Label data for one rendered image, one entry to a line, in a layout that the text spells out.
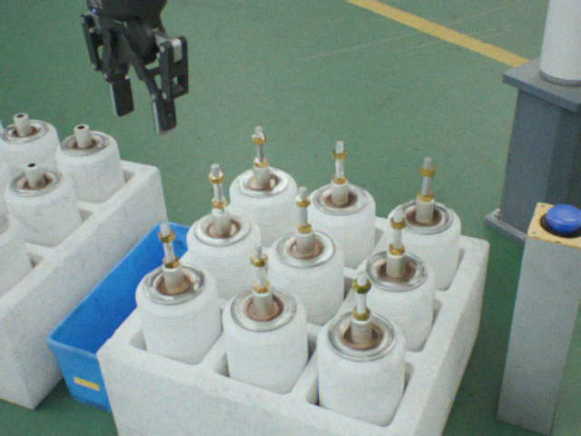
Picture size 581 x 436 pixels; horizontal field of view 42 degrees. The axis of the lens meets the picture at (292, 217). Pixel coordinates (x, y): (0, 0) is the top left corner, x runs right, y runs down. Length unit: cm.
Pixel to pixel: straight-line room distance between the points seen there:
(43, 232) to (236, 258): 32
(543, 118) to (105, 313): 74
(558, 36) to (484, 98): 66
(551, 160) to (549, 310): 40
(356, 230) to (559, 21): 45
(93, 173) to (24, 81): 96
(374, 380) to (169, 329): 25
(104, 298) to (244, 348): 37
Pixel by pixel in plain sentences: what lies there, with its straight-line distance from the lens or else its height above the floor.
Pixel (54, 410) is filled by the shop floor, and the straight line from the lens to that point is 116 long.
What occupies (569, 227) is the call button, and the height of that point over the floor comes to 32.
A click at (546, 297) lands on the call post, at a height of 23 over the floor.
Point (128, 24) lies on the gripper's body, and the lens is 75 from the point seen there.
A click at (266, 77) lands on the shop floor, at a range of 198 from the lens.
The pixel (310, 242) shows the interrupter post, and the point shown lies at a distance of 93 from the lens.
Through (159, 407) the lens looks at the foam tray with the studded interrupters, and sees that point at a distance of 97.
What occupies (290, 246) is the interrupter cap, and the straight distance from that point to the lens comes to 95.
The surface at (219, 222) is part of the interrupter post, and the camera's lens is 97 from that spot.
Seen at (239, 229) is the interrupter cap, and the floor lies 25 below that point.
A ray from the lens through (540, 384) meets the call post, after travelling 103.
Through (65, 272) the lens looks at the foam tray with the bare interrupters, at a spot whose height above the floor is 16.
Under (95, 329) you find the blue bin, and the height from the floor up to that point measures 6.
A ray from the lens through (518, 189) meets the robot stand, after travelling 136.
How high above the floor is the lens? 83
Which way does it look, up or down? 35 degrees down
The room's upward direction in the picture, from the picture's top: 3 degrees counter-clockwise
